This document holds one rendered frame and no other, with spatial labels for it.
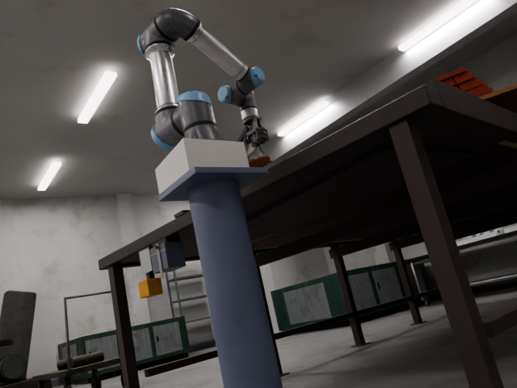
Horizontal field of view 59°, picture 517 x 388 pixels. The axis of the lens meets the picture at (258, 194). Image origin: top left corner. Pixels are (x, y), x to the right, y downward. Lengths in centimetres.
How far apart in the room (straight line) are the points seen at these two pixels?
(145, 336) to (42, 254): 273
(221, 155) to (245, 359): 61
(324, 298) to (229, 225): 547
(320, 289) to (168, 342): 268
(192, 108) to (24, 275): 789
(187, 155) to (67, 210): 836
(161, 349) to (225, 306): 652
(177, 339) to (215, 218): 665
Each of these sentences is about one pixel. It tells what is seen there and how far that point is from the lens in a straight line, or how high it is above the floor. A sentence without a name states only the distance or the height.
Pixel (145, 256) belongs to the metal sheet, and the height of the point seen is 81.
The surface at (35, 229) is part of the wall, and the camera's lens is 948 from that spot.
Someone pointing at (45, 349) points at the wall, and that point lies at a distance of 918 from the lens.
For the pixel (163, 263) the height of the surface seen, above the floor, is 74.
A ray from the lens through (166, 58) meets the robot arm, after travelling 185.
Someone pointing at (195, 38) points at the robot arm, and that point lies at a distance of 188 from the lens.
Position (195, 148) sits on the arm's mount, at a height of 94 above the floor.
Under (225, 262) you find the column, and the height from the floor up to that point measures 59.
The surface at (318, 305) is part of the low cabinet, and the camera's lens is 694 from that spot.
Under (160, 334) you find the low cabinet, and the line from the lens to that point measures 789.
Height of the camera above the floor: 42
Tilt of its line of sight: 14 degrees up
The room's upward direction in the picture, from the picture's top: 13 degrees counter-clockwise
